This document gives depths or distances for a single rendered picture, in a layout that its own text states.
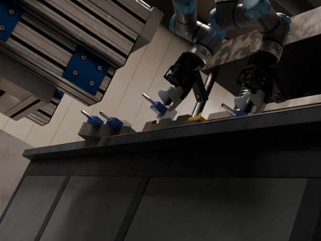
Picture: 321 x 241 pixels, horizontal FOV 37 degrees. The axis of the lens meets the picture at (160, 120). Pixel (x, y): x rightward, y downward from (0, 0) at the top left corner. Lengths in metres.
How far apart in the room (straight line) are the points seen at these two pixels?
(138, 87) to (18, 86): 3.45
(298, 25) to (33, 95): 1.80
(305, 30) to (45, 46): 1.74
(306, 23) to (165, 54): 2.38
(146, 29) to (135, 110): 3.38
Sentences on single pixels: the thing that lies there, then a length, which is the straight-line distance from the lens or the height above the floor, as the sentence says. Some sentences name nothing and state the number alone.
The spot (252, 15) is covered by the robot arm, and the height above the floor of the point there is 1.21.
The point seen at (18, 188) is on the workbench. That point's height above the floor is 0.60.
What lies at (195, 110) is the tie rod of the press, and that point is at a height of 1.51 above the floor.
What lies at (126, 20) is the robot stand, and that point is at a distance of 1.18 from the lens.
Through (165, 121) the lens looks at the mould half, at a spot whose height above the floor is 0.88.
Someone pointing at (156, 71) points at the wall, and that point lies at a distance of 4.73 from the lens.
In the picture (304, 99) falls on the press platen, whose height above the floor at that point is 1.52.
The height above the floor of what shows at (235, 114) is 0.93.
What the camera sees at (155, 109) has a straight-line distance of 1.61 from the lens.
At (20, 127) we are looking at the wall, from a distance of 4.18.
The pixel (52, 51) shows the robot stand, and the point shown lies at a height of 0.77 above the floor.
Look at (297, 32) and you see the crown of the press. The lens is 2.67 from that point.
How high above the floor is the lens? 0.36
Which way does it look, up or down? 19 degrees up
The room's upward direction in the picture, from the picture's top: 24 degrees clockwise
